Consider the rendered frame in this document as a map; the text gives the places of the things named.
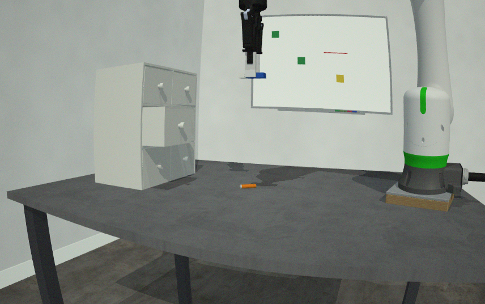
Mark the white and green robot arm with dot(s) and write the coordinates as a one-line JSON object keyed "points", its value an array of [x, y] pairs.
{"points": [[428, 111]]}

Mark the blue and white eraser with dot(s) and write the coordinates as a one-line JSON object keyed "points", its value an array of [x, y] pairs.
{"points": [[258, 75]]}

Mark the white small chest of drawers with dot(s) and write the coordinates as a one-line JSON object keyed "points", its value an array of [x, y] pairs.
{"points": [[117, 129]]}

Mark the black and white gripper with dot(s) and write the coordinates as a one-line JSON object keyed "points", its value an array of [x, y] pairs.
{"points": [[250, 36]]}

